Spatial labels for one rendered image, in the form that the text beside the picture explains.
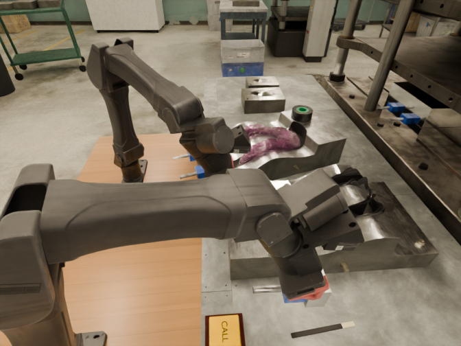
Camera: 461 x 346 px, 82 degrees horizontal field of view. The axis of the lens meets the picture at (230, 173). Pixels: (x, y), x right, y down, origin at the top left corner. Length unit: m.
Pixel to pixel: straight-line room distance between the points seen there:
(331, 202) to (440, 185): 0.84
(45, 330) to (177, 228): 0.19
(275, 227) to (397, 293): 0.51
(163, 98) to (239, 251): 0.37
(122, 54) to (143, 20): 6.46
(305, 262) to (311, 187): 0.11
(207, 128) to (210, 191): 0.27
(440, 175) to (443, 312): 0.57
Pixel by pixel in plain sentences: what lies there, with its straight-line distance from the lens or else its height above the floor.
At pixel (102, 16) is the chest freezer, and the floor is 0.34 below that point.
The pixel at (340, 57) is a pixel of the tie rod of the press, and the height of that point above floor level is 0.93.
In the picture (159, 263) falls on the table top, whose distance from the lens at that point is 0.74.
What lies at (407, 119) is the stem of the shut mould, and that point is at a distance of 1.33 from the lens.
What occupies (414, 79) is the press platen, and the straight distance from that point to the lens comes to 1.39.
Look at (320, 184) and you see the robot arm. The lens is 0.36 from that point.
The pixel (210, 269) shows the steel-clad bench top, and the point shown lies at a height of 0.80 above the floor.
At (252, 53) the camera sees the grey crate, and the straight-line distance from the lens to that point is 4.07.
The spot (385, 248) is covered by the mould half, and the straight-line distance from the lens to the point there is 0.72.
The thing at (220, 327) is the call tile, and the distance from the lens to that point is 0.61.
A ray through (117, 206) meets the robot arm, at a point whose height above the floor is 1.24.
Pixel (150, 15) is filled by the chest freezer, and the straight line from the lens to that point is 7.08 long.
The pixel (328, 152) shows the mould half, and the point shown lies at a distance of 1.01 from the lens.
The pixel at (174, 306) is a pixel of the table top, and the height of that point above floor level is 0.80.
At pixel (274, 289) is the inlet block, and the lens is 0.53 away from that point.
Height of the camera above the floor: 1.41
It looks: 39 degrees down
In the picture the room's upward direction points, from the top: straight up
